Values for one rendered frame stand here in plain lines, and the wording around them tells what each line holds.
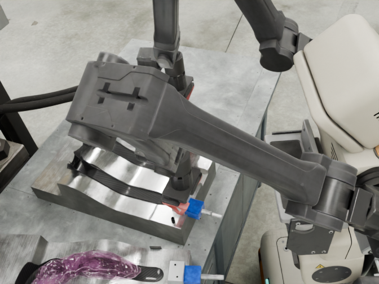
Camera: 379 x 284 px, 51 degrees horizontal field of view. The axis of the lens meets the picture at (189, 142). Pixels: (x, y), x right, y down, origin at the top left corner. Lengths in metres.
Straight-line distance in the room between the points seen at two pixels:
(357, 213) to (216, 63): 1.12
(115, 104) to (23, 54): 3.22
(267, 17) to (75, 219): 0.78
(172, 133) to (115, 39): 3.07
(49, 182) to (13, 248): 0.25
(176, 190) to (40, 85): 2.35
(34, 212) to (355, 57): 0.99
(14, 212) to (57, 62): 2.20
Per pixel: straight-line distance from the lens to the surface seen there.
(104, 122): 0.43
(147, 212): 1.09
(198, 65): 1.66
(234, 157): 0.49
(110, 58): 0.49
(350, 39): 0.75
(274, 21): 0.90
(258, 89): 1.53
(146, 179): 1.15
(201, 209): 1.05
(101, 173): 1.17
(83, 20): 3.87
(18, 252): 1.11
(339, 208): 0.65
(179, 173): 0.92
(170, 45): 1.00
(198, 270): 1.01
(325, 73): 0.73
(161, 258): 1.05
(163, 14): 0.93
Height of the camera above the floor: 1.78
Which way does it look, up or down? 47 degrees down
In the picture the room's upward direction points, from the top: 8 degrees counter-clockwise
